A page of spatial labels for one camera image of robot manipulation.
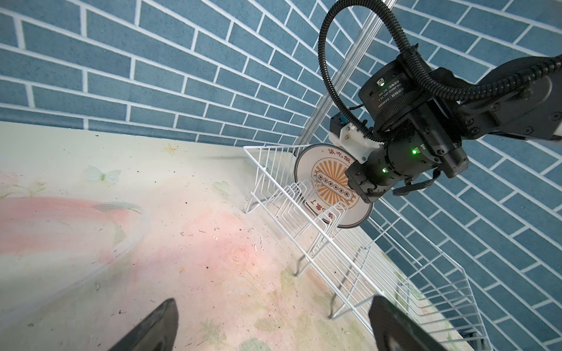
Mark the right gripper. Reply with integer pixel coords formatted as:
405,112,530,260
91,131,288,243
345,162,395,203

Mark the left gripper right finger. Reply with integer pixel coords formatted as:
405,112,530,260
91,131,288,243
368,295,446,351

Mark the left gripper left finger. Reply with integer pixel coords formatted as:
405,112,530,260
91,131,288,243
109,298,179,351

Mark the white round plate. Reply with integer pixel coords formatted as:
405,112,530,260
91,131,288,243
294,143,373,229

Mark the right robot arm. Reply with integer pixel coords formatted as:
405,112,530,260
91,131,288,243
318,1,561,203

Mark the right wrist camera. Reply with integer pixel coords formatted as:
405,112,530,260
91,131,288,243
329,113,383,164

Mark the white wire dish rack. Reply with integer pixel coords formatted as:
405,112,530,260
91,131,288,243
244,146,493,350

